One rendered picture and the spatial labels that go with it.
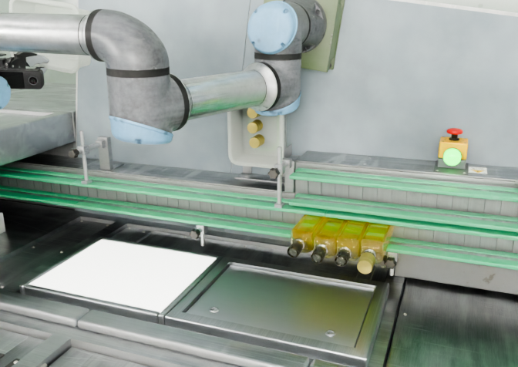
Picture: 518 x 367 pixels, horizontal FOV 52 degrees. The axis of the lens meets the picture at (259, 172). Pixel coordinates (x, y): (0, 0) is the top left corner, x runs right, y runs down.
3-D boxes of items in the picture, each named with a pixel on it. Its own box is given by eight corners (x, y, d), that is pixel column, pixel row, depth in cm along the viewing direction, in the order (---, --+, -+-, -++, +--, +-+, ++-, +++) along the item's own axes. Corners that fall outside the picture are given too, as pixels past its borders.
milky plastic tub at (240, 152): (239, 157, 169) (228, 164, 161) (237, 86, 162) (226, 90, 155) (291, 162, 163) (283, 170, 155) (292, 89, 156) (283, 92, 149)
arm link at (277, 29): (311, 1, 130) (293, 0, 119) (308, 56, 135) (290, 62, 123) (265, 0, 135) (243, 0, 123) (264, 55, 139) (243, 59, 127)
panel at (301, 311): (100, 244, 169) (19, 295, 139) (99, 236, 169) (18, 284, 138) (389, 293, 139) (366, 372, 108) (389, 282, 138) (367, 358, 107)
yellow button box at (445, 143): (438, 160, 147) (437, 167, 141) (441, 133, 145) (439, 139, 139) (465, 163, 145) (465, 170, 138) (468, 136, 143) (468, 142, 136)
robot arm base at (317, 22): (281, -12, 142) (267, -13, 134) (334, 3, 138) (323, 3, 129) (267, 43, 148) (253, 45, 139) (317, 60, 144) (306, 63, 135)
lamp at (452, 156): (442, 163, 140) (442, 166, 137) (444, 146, 139) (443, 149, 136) (460, 165, 138) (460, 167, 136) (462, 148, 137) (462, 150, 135)
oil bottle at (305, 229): (311, 223, 152) (287, 253, 133) (311, 204, 151) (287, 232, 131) (330, 225, 150) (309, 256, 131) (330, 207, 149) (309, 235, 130)
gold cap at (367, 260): (357, 260, 124) (354, 269, 120) (364, 249, 123) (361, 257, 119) (371, 269, 124) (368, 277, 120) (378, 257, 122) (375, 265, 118)
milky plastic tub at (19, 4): (32, -6, 146) (8, -7, 139) (101, 5, 140) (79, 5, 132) (32, 58, 152) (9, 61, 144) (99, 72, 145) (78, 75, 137)
